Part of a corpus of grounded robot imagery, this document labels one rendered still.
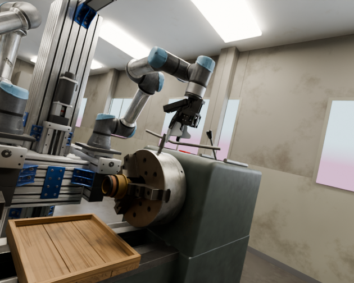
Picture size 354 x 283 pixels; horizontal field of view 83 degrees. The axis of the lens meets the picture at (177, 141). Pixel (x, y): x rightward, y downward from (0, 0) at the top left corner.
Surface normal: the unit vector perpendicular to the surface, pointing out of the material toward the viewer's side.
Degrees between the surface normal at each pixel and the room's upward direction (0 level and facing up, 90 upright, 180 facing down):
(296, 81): 90
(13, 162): 90
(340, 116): 90
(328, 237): 90
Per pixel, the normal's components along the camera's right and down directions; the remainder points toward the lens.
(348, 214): -0.63, -0.18
